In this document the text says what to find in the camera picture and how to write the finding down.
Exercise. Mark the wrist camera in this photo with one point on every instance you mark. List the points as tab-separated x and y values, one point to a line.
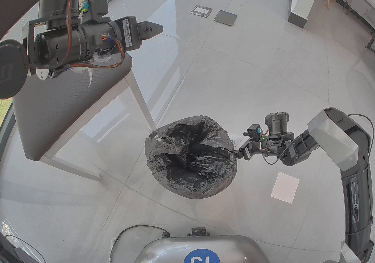
253	132
95	7

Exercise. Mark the low grey bench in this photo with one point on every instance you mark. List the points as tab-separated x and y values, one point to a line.
360	1

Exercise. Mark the dark grey white-legged chair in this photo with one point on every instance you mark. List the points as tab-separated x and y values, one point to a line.
73	103

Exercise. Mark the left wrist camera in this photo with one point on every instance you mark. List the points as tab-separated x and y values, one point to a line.
95	7

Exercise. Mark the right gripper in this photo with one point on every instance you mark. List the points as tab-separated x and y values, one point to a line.
257	149

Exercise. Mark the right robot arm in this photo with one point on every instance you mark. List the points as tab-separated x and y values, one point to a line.
331	136

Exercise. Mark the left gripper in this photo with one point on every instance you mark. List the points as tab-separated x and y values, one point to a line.
90	39

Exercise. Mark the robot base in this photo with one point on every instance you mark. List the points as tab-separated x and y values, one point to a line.
202	248

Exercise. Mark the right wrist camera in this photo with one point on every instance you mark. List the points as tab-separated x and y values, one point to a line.
253	132

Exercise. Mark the black plastic bag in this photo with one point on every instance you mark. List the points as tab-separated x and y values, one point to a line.
190	162

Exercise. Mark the white printed wrapper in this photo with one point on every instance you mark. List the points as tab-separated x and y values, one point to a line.
235	138

